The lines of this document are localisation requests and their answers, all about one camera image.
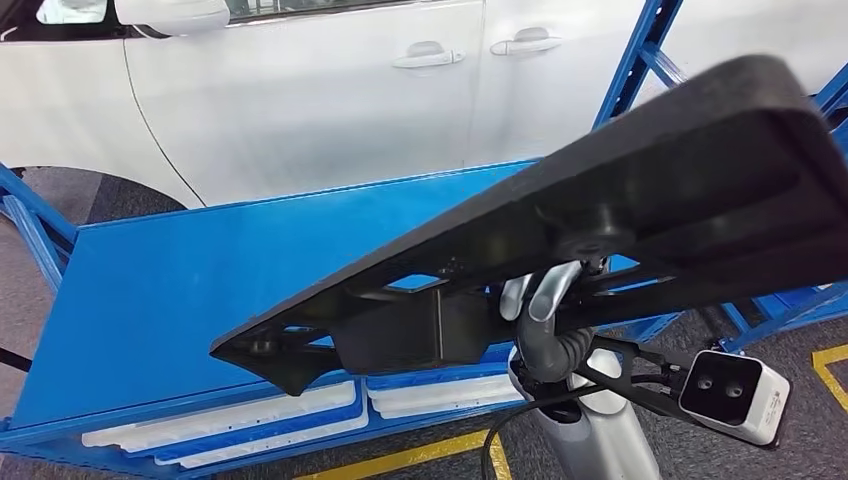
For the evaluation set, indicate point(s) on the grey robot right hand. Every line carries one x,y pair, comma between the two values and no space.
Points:
543,351

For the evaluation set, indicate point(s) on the blue plastic bin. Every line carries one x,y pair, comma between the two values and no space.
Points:
430,379
265,429

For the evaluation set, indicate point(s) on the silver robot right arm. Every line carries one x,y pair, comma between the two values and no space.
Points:
596,437

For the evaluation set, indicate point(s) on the black plastic licence plate frame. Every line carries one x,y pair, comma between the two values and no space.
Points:
662,179

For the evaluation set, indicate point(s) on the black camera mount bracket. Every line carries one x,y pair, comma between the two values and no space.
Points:
636,391

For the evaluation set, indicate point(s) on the blue metal shelf rack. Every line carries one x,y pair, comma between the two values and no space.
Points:
782,305
166,298

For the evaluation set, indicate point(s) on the white car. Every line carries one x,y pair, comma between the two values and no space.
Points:
298,99

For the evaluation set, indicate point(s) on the white plastic bin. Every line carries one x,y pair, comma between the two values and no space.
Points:
218,417
278,445
437,401

